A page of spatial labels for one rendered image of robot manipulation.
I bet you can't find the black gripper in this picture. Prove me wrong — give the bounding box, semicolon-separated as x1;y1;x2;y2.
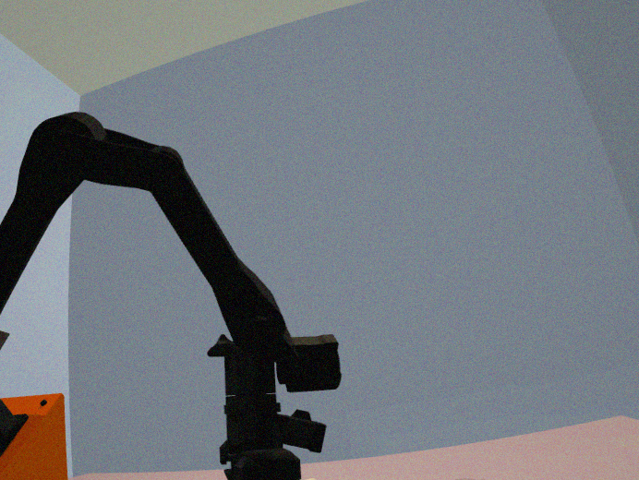
220;393;301;480

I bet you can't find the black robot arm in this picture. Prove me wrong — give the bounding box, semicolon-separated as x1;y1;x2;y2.
0;112;342;452

